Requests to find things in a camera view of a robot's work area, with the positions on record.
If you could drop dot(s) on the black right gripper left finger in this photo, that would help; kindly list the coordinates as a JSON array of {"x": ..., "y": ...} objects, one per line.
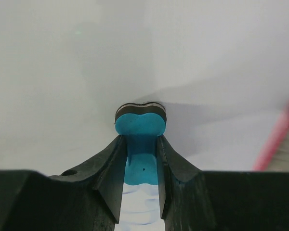
[{"x": 86, "y": 197}]

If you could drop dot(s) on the pink framed whiteboard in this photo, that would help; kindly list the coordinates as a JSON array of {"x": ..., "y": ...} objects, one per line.
[{"x": 219, "y": 67}]

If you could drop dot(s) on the blue whiteboard eraser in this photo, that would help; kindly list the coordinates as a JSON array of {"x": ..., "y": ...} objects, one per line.
[{"x": 141, "y": 125}]

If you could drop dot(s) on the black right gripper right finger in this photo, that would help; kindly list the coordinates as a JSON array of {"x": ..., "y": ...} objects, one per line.
[{"x": 195, "y": 200}]

